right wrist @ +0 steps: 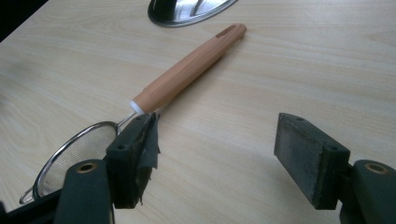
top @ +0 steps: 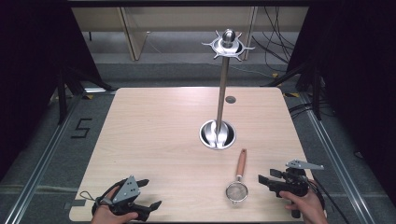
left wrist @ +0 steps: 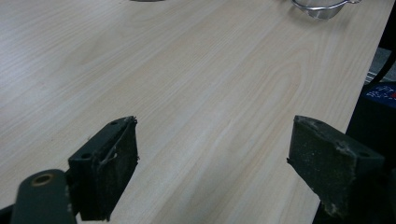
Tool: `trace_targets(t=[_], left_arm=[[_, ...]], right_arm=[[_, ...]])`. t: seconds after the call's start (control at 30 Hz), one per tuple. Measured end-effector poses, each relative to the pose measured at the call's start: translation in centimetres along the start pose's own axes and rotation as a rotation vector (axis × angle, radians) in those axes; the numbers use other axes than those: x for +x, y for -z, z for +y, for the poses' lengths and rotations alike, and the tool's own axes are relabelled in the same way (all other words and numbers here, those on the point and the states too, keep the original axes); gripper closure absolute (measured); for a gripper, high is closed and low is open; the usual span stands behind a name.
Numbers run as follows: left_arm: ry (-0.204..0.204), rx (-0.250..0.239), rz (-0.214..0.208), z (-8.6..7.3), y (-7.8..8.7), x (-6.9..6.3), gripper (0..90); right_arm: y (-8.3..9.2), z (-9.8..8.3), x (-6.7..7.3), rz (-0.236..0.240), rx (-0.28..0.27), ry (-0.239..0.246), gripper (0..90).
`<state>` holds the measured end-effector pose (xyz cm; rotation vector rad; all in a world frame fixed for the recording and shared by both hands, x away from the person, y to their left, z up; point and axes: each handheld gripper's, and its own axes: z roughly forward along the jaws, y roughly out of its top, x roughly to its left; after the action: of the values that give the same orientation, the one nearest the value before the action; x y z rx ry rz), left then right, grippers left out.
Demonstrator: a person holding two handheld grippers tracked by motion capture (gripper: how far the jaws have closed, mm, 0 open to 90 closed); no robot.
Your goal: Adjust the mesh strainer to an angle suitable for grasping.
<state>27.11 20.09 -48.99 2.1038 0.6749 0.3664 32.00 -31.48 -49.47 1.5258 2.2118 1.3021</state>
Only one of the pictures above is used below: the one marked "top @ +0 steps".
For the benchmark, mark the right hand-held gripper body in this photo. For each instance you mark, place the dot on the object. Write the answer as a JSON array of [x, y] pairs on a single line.
[[294, 182]]

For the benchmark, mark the metal utensil rack stand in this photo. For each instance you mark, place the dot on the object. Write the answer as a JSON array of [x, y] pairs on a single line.
[[221, 102]]

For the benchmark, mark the person's right hand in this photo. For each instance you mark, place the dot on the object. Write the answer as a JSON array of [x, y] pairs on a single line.
[[306, 208]]

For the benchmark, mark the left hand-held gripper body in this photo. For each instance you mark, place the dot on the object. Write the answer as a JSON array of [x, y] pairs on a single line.
[[126, 190]]

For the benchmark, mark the person's left hand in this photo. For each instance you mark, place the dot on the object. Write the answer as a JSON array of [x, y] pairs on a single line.
[[107, 214]]

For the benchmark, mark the beige wooden furniture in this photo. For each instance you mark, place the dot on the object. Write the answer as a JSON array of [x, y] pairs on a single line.
[[134, 31]]

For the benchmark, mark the grey round table grommet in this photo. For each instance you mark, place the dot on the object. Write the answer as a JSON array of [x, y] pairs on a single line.
[[230, 99]]

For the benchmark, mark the black metal stand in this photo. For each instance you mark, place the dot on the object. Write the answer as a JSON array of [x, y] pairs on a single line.
[[67, 90], [308, 84]]

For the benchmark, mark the aluminium floor rail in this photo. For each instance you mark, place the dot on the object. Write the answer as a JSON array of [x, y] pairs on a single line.
[[339, 161], [40, 161]]

